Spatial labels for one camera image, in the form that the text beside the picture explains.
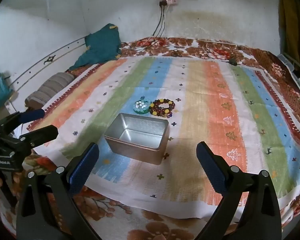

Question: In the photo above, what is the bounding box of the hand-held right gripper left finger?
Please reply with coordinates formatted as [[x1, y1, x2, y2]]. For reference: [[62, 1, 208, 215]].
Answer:
[[16, 142, 100, 240]]

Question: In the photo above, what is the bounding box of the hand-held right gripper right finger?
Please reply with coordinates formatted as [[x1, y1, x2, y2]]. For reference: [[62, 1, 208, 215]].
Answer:
[[194, 141, 282, 240]]

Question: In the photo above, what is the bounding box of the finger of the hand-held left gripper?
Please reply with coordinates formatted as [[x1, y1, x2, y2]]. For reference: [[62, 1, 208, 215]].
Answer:
[[17, 124, 59, 148], [0, 108, 46, 133]]

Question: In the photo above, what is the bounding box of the silver metal tin box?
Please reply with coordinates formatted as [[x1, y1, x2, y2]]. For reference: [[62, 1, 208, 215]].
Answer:
[[104, 113, 169, 165]]

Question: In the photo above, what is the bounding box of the multicolour bead bracelet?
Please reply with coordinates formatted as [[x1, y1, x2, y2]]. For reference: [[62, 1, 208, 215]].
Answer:
[[150, 106, 174, 118]]

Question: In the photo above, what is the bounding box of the green bangle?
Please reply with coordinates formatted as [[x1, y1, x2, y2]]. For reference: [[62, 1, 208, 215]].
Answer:
[[133, 99, 150, 115]]

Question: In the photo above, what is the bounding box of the grey striped pillow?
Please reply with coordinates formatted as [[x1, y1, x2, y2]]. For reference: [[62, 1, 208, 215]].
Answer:
[[25, 72, 75, 108]]

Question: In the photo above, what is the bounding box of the striped pastel mat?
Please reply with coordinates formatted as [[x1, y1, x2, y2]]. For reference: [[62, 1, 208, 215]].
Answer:
[[31, 56, 300, 218]]

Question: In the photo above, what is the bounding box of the yellow curtain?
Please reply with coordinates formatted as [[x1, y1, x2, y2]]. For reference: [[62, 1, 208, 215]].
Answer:
[[279, 0, 300, 53]]

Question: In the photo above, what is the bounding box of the black cable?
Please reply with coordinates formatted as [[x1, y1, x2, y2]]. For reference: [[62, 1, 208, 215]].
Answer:
[[152, 4, 163, 37], [157, 4, 166, 37]]

